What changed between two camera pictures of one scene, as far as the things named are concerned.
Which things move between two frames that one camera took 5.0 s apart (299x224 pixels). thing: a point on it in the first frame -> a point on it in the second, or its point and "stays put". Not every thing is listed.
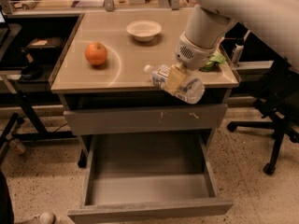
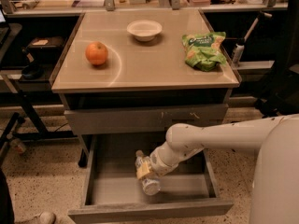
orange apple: x=95 y=53 stays put
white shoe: x=46 y=217 stays put
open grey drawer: x=148 y=176 stays put
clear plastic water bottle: x=193 y=90 -> x=150 y=184
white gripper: x=193 y=54 -> x=156 y=163
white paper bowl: x=143 y=31 stays put
